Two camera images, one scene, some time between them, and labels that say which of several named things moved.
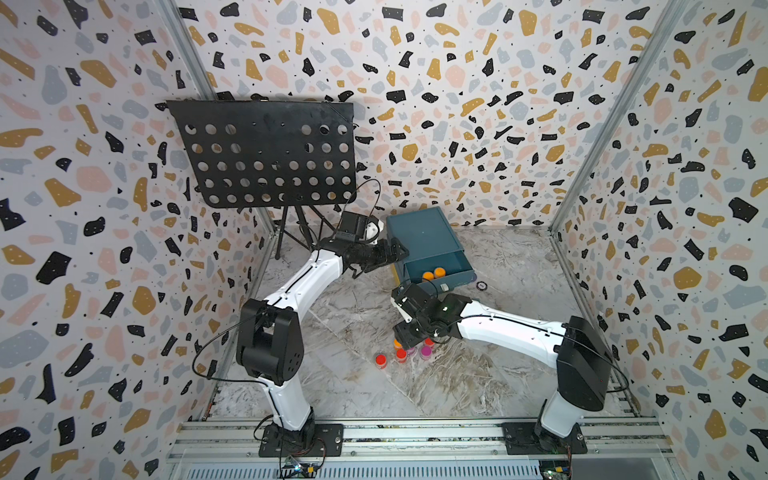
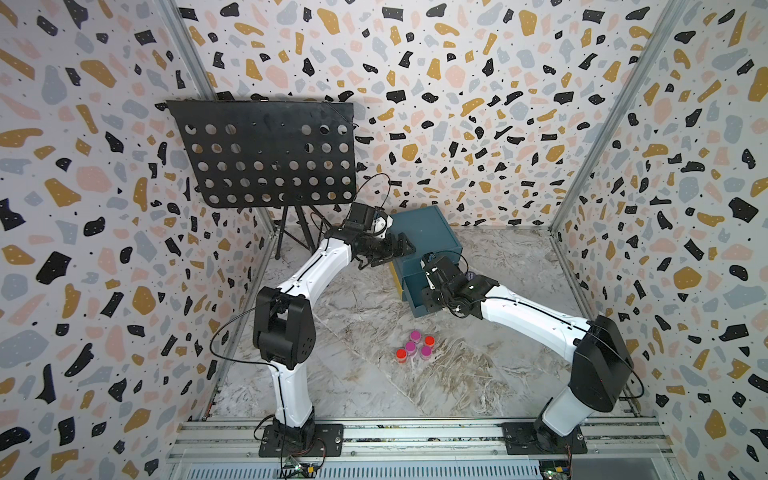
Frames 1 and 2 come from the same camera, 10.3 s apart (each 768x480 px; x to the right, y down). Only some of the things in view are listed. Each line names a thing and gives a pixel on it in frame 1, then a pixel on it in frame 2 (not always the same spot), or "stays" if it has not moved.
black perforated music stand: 294,155 stays
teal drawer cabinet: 430,248 stays
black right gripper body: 410,333 to 431,300
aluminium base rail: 617,449 stays
